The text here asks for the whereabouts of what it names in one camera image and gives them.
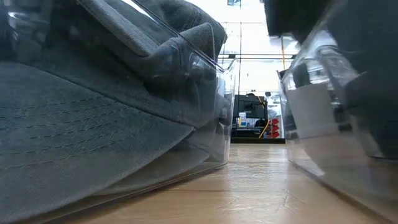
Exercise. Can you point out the clear plastic bin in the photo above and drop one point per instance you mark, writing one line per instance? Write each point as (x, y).
(228, 93)
(298, 149)

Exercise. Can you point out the white bottle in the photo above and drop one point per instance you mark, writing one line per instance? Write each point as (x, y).
(242, 119)

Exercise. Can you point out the red bin stack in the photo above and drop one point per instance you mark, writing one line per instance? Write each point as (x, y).
(275, 127)

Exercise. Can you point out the black equipment cabinet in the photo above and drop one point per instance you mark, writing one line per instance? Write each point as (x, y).
(250, 105)

